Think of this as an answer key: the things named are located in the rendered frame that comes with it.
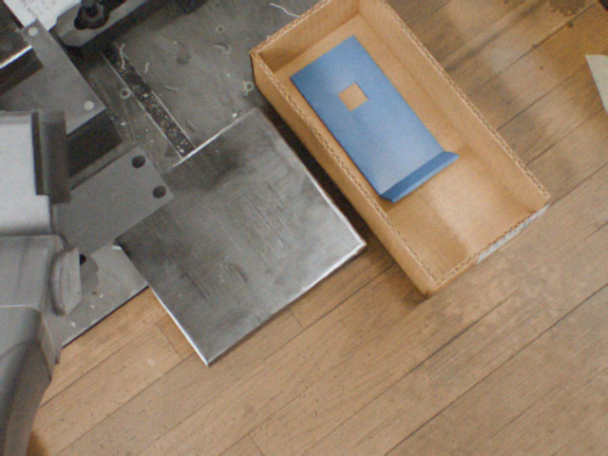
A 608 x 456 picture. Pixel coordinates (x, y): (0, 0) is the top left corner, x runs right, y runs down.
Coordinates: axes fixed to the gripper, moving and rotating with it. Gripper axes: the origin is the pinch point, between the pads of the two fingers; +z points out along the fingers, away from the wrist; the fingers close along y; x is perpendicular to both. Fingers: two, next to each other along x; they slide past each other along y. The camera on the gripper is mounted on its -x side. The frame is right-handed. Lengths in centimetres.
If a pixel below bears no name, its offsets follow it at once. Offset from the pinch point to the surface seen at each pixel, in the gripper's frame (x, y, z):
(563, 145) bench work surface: -42.7, -20.2, 0.1
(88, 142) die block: -9.1, 2.4, 7.6
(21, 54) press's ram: -7.7, 11.2, -9.7
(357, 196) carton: -24.4, -12.8, -1.2
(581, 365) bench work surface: -31.5, -34.4, -6.7
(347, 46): -33.0, -3.2, 8.0
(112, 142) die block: -11.0, 1.1, 10.2
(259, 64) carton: -24.3, 0.3, 3.3
